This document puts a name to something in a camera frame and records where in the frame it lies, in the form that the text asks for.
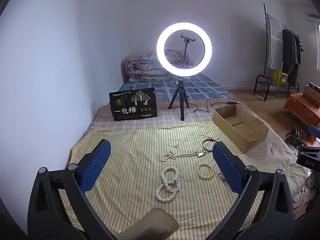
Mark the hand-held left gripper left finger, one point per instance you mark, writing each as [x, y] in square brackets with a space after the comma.
[96, 166]

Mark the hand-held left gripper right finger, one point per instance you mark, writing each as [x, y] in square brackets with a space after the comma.
[226, 166]

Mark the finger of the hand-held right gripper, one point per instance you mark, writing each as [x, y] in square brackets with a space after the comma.
[314, 130]

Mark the small silver ornament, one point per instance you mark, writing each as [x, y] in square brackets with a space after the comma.
[220, 175]

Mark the cardboard box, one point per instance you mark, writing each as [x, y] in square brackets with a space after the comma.
[250, 130]

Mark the orange covered table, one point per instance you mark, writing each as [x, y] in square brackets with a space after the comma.
[300, 107]

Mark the yellow striped cloth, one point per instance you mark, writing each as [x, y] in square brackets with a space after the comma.
[130, 155]

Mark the dark flat box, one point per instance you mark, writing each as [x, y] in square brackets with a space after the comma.
[312, 93]

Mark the yellow box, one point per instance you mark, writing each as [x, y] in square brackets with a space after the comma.
[280, 78]

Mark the black printed snack bag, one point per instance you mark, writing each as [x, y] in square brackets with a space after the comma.
[132, 105]

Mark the beige padded object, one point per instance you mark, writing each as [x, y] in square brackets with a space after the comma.
[147, 225]

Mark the beige checked blanket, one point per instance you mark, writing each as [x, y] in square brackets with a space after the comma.
[162, 118]

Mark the hanging dark clothes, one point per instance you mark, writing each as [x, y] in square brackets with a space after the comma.
[291, 50]

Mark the blue patterned bedsheet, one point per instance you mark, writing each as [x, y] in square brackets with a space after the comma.
[200, 85]

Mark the window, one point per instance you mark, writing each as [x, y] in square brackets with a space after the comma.
[319, 37]

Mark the striped towel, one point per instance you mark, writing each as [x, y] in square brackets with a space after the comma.
[275, 42]

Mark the black coat rack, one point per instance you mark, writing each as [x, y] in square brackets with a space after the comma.
[265, 42]

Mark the folded floral quilt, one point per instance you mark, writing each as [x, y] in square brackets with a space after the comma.
[142, 66]

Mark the floral pillow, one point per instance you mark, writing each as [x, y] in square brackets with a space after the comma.
[176, 56]

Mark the black phone holder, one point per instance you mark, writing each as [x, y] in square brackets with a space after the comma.
[188, 39]

